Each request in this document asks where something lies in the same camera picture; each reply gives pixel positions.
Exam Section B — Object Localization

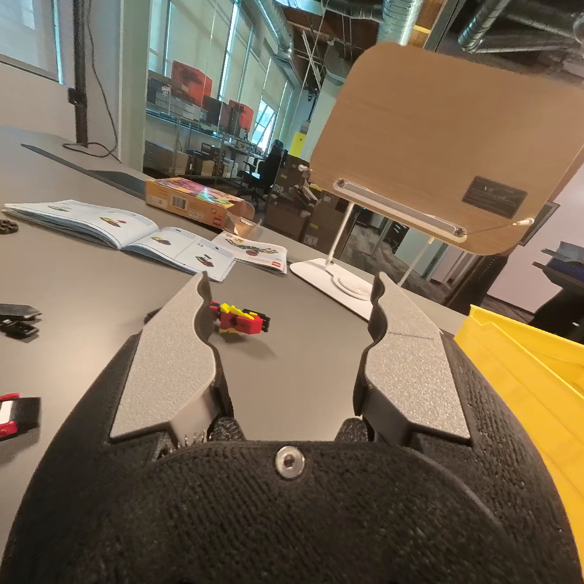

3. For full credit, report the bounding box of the metal storage shelving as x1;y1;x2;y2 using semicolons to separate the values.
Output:
144;68;274;179

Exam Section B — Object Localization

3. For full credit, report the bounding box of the stack of cardboard boxes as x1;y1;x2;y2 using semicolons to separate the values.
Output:
265;155;352;242

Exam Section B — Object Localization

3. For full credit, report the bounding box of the lego instruction booklet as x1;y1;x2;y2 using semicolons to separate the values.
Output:
2;199;235;281

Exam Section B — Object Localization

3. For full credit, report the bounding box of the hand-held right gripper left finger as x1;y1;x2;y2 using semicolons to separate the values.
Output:
110;271;234;441

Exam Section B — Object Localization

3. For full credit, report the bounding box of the orange lego box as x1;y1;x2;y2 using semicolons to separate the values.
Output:
145;178;256;229

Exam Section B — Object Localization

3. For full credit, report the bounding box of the red storage box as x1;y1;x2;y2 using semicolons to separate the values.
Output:
171;61;213;103
228;100;255;130

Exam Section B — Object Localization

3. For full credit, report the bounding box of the dark desk pad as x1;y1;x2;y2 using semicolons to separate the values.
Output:
22;144;151;199

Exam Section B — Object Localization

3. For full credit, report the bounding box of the lego leaflet with model cover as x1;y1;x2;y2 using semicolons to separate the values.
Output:
212;232;289;274

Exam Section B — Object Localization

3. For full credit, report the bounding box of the black light stand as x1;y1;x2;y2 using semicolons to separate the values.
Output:
68;0;89;147

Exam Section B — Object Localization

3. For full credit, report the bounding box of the printed black lego tile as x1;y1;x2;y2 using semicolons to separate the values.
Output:
0;319;39;339

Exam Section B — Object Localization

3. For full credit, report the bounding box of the dark furniture piece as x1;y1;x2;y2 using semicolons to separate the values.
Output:
529;242;584;345

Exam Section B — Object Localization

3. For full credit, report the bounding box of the red yellow black lego model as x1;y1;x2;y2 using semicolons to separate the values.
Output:
210;301;271;336

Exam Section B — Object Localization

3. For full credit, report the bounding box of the silver ventilation duct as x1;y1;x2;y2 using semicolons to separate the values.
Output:
242;0;584;62

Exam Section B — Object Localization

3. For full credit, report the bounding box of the black cable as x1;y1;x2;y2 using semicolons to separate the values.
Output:
61;0;121;162

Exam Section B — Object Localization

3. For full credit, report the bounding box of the yellow plastic parts bin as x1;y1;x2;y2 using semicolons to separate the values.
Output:
454;305;584;548

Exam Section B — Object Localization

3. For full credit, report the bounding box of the small black red lego assembly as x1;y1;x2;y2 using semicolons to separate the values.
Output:
0;392;42;441

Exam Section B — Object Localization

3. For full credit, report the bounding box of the large paned window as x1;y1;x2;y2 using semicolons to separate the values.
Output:
0;0;62;83

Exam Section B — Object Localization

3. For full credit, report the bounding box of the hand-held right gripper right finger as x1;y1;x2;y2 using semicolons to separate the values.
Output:
353;272;471;445

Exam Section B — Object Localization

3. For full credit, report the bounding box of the black office chair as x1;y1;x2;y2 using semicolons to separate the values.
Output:
237;139;286;208

